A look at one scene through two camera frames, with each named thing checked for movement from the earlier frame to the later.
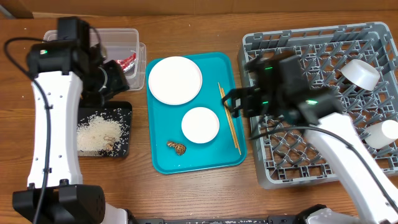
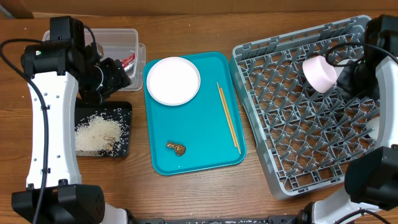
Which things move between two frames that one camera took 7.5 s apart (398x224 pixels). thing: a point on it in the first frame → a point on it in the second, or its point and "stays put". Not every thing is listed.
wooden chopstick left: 228,116 stays put
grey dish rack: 283,150 stays put
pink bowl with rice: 200,125 → 319,73
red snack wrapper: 127,63 stays put
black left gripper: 119,84 stays put
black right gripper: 250,108 → 344,81
